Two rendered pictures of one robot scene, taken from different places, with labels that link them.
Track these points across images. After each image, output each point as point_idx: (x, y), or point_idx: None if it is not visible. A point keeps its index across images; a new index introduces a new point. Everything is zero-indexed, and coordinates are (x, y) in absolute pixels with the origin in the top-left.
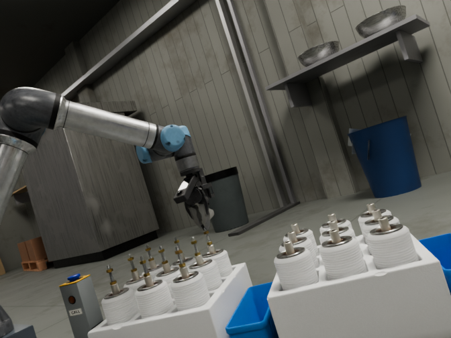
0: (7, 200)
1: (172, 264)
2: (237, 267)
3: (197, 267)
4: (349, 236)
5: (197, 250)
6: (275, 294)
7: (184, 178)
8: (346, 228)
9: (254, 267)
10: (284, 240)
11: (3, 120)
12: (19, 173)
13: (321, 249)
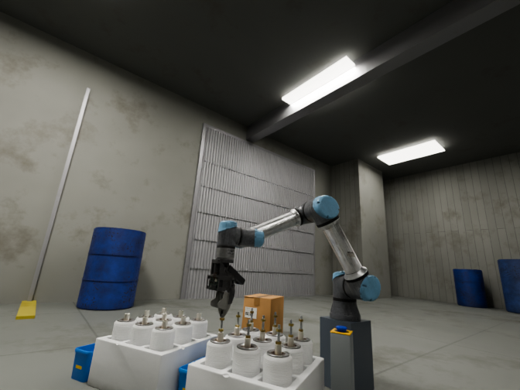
0: (336, 255)
1: (258, 347)
2: (200, 361)
3: (240, 332)
4: (174, 315)
5: (237, 323)
6: (213, 334)
7: (230, 265)
8: (159, 318)
9: None
10: (175, 330)
11: None
12: (329, 241)
13: (188, 317)
